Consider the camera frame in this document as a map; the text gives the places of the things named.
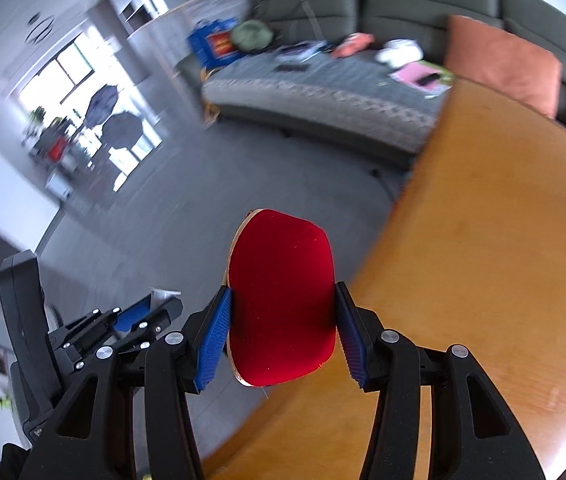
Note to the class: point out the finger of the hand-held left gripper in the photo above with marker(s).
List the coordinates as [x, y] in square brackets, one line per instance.
[133, 317]
[158, 322]

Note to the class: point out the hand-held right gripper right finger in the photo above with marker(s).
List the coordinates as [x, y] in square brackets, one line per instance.
[350, 340]

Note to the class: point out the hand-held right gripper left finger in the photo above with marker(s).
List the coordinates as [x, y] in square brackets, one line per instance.
[215, 340]

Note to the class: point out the red table tennis paddle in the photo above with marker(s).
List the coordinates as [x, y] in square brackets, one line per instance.
[283, 300]

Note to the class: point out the white box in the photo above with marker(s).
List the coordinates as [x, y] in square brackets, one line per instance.
[58, 186]

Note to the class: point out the dark grey umbrella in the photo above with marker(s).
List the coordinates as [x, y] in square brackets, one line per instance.
[123, 131]

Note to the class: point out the potted plant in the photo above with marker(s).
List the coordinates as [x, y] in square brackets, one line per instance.
[37, 117]

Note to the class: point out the dark blue umbrella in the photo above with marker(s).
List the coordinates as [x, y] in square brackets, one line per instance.
[102, 104]

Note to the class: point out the grey quilted blanket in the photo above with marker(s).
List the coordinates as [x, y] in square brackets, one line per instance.
[313, 90]

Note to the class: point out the pink book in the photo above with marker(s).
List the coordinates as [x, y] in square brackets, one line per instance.
[405, 74]

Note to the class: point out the black phone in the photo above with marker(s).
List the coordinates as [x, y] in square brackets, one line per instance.
[428, 79]

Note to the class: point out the black remote control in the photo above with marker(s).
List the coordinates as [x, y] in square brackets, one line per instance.
[292, 66]

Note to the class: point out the blue shopping bag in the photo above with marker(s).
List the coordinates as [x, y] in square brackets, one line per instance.
[200, 45]

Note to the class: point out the white cloth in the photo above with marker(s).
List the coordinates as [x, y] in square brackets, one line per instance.
[400, 52]

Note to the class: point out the round ceiling fixture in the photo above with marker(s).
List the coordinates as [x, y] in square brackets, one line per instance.
[40, 27]

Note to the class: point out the blue magazine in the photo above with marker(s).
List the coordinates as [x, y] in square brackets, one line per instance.
[303, 50]

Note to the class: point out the pink cloth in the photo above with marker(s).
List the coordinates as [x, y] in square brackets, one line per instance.
[350, 46]

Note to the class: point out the green hat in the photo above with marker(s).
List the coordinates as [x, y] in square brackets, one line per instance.
[252, 37]

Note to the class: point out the orange cushion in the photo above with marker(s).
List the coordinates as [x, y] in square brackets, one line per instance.
[503, 60]

